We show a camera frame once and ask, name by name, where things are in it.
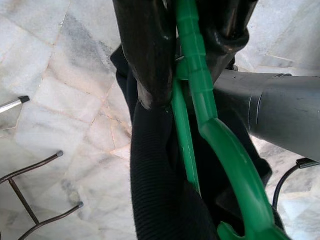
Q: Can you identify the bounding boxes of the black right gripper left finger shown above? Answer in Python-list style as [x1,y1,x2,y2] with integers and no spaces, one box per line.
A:
[112,0,179,111]

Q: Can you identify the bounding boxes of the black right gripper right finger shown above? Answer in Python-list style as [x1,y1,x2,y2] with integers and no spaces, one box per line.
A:
[196,0,258,80]

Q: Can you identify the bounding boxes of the green plastic hanger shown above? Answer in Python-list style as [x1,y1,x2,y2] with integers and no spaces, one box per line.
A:
[172,0,288,240]

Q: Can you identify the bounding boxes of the black polo shirt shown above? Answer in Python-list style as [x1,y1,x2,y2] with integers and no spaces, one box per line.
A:
[109,44,286,240]

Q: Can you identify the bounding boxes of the silver clothes rack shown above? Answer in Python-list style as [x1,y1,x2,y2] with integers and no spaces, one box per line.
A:
[0,95,31,115]

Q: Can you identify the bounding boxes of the marble-top folding table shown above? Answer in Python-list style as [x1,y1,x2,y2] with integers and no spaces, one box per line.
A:
[0,150,85,237]

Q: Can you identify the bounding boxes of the thin black cable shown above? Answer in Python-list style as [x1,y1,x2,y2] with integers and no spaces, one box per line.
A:
[273,158,320,208]

